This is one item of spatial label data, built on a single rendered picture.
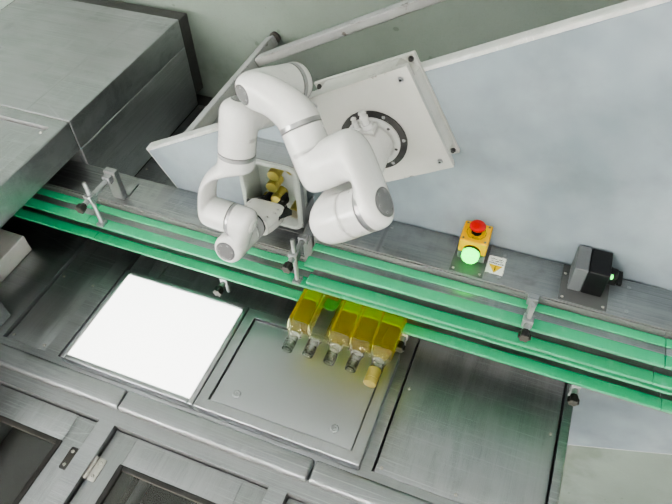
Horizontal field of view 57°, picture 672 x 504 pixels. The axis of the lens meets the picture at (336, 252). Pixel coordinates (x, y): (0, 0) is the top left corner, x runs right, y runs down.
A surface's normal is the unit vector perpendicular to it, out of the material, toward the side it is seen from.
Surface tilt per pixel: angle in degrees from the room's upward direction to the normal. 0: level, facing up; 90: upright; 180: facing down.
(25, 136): 90
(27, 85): 90
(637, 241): 0
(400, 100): 4
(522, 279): 90
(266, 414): 90
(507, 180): 0
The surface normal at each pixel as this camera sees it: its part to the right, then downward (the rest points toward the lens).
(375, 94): -0.30, 0.70
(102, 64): -0.03, -0.66
